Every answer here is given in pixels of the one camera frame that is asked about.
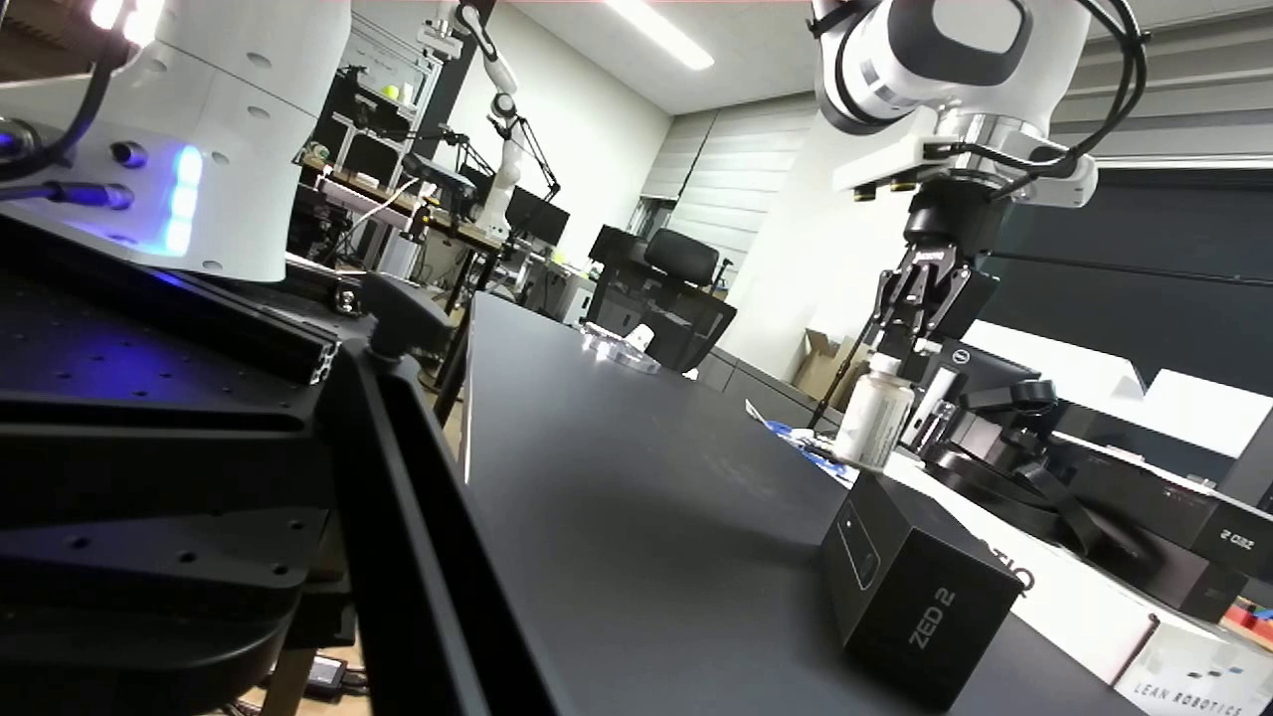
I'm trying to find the brown cardboard box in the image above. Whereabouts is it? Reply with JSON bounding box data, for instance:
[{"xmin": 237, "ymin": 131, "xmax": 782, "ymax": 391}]
[{"xmin": 794, "ymin": 325, "xmax": 868, "ymax": 407}]

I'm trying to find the black background monitor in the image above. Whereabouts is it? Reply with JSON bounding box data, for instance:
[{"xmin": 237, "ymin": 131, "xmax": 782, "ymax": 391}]
[{"xmin": 502, "ymin": 184, "xmax": 579, "ymax": 249}]

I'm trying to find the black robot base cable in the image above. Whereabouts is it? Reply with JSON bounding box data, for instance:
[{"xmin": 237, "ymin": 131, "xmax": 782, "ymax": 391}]
[{"xmin": 0, "ymin": 25, "xmax": 150, "ymax": 192}]

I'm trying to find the grey window roller blind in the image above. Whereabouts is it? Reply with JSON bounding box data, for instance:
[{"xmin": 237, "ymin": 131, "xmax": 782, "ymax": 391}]
[{"xmin": 1060, "ymin": 35, "xmax": 1273, "ymax": 171}]

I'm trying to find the black perforated mounting platform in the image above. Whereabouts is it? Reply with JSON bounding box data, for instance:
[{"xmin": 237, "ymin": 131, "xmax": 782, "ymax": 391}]
[{"xmin": 0, "ymin": 210, "xmax": 560, "ymax": 716}]

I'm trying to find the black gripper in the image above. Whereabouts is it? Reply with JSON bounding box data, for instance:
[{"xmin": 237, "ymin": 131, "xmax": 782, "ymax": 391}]
[{"xmin": 870, "ymin": 173, "xmax": 1018, "ymax": 366}]

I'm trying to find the blue printed paper sheet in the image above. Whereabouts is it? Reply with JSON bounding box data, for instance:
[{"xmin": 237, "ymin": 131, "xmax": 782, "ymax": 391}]
[{"xmin": 739, "ymin": 395, "xmax": 856, "ymax": 469}]

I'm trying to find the small white plastic bottle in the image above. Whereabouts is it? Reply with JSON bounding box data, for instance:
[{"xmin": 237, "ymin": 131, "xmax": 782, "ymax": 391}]
[{"xmin": 833, "ymin": 351, "xmax": 921, "ymax": 474}]

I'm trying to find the cluttered background desk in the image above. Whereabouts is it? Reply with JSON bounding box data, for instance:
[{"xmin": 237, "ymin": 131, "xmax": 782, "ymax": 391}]
[{"xmin": 291, "ymin": 58, "xmax": 510, "ymax": 299}]

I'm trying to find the grey power adapter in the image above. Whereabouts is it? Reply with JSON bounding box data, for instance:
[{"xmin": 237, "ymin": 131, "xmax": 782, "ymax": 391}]
[{"xmin": 302, "ymin": 653, "xmax": 372, "ymax": 700}]

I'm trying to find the black office chair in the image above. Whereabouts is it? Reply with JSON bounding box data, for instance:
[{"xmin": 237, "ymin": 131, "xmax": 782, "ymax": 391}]
[
  {"xmin": 584, "ymin": 217, "xmax": 652, "ymax": 329},
  {"xmin": 640, "ymin": 226, "xmax": 739, "ymax": 378}
]

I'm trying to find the red orange small item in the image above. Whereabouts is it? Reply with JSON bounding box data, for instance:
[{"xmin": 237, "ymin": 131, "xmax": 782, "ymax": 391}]
[{"xmin": 1223, "ymin": 594, "xmax": 1273, "ymax": 647}]

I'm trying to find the white paper window sheet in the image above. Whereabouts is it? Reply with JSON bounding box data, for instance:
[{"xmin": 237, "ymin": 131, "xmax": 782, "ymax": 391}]
[
  {"xmin": 961, "ymin": 313, "xmax": 1156, "ymax": 407},
  {"xmin": 1136, "ymin": 366, "xmax": 1273, "ymax": 461}
]

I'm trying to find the small white carton box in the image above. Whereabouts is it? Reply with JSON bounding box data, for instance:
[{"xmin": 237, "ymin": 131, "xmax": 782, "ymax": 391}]
[{"xmin": 1112, "ymin": 612, "xmax": 1273, "ymax": 716}]

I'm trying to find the black ZED camera box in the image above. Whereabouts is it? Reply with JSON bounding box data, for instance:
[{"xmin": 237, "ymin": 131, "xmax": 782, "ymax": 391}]
[{"xmin": 815, "ymin": 465, "xmax": 1027, "ymax": 710}]

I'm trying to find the large black printer box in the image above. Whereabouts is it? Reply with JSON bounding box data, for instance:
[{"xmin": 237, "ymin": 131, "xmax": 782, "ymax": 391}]
[{"xmin": 1056, "ymin": 435, "xmax": 1273, "ymax": 628}]

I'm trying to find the black boxy device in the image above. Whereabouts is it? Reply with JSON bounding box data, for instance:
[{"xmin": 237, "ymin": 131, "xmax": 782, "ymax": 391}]
[{"xmin": 906, "ymin": 335, "xmax": 1068, "ymax": 486}]

